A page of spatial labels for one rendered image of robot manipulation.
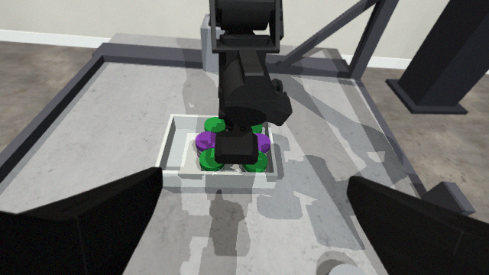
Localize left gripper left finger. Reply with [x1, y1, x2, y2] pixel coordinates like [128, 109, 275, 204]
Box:
[0, 167, 163, 275]

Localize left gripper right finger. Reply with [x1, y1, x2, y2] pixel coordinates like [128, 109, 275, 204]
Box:
[347, 176, 489, 275]

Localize black metal camera frame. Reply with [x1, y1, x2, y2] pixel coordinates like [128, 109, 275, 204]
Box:
[275, 0, 399, 79]

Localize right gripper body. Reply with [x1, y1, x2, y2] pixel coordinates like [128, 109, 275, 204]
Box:
[214, 80, 259, 165]

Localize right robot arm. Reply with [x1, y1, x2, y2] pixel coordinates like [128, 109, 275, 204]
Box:
[209, 0, 293, 127]

